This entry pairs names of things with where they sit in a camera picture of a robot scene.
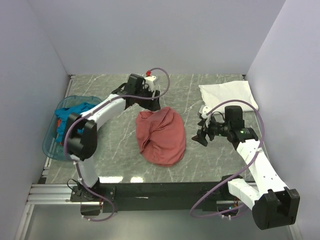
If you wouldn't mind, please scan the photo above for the black base beam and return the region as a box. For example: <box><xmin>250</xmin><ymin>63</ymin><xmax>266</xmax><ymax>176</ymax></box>
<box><xmin>69</xmin><ymin>181</ymin><xmax>248</xmax><ymax>216</ymax></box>

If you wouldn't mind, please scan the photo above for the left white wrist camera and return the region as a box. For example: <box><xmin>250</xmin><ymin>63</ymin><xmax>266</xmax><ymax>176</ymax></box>
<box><xmin>144</xmin><ymin>70</ymin><xmax>158</xmax><ymax>92</ymax></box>

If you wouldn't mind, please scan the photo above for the salmon pink t shirt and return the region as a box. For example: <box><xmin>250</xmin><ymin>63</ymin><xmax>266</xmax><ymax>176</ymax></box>
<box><xmin>135</xmin><ymin>106</ymin><xmax>186</xmax><ymax>167</ymax></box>

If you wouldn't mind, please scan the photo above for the blue t shirt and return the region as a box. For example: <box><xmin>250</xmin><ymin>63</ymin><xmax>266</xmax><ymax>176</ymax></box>
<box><xmin>54</xmin><ymin>101</ymin><xmax>96</xmax><ymax>146</ymax></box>

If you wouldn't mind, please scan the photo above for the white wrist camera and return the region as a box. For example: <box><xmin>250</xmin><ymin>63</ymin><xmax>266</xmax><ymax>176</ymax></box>
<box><xmin>144</xmin><ymin>70</ymin><xmax>158</xmax><ymax>92</ymax></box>
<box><xmin>198</xmin><ymin>105</ymin><xmax>212</xmax><ymax>120</ymax></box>

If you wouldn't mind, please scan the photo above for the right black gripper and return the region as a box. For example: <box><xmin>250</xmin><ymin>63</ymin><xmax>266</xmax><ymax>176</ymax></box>
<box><xmin>191</xmin><ymin>114</ymin><xmax>231</xmax><ymax>147</ymax></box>

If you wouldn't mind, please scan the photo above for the folded white t shirt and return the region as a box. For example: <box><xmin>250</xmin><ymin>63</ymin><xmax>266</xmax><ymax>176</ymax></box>
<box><xmin>199</xmin><ymin>80</ymin><xmax>259</xmax><ymax>112</ymax></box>

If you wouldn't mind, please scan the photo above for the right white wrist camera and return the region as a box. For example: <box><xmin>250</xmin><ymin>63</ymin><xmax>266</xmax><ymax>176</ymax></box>
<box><xmin>198</xmin><ymin>105</ymin><xmax>212</xmax><ymax>120</ymax></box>

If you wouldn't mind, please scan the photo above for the purple cable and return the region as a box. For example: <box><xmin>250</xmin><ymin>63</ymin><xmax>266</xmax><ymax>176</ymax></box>
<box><xmin>189</xmin><ymin>99</ymin><xmax>265</xmax><ymax>220</ymax></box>
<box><xmin>62</xmin><ymin>66</ymin><xmax>171</xmax><ymax>223</ymax></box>

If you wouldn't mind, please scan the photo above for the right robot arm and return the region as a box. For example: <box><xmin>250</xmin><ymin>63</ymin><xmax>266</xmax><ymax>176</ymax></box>
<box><xmin>190</xmin><ymin>105</ymin><xmax>300</xmax><ymax>230</ymax></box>

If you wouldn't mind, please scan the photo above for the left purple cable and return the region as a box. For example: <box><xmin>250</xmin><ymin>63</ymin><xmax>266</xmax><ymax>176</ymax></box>
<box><xmin>62</xmin><ymin>66</ymin><xmax>171</xmax><ymax>223</ymax></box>

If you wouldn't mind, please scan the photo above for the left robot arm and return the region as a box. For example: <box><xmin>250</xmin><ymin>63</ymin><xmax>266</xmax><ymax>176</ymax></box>
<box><xmin>62</xmin><ymin>71</ymin><xmax>160</xmax><ymax>201</ymax></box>

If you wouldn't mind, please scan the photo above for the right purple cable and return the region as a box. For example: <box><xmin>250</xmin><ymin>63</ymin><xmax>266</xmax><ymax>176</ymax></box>
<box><xmin>189</xmin><ymin>99</ymin><xmax>265</xmax><ymax>220</ymax></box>

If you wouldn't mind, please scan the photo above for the teal plastic basket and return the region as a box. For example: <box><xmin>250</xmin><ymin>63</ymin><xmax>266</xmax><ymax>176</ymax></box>
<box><xmin>42</xmin><ymin>95</ymin><xmax>102</xmax><ymax>161</ymax></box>

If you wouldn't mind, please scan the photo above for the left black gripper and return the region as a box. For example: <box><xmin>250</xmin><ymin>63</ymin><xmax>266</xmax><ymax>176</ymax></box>
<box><xmin>135</xmin><ymin>85</ymin><xmax>161</xmax><ymax>112</ymax></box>

